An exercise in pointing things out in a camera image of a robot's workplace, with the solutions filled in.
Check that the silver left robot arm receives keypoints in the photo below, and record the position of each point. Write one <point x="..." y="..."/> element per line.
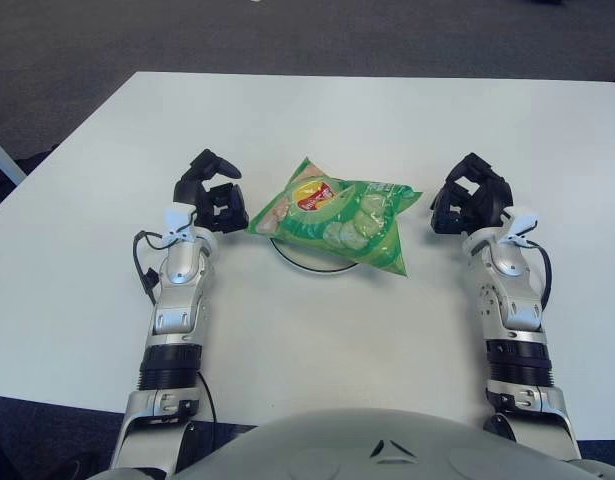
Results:
<point x="177" y="285"/>

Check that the grey robot torso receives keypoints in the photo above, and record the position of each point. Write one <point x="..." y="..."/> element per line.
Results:
<point x="387" y="450"/>

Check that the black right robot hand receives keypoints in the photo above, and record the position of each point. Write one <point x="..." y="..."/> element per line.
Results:
<point x="487" y="200"/>

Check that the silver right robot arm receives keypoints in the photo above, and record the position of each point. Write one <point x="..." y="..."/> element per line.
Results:
<point x="512" y="290"/>

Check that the white plate with black rim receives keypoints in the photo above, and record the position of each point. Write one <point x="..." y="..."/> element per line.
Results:
<point x="312" y="265"/>

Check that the white table leg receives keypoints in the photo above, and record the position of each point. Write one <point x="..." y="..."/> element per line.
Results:
<point x="4" y="162"/>

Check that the green potato chip bag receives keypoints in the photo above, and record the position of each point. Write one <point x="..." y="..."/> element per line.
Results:
<point x="337" y="225"/>

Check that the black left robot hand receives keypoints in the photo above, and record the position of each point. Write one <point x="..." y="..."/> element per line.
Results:
<point x="224" y="210"/>

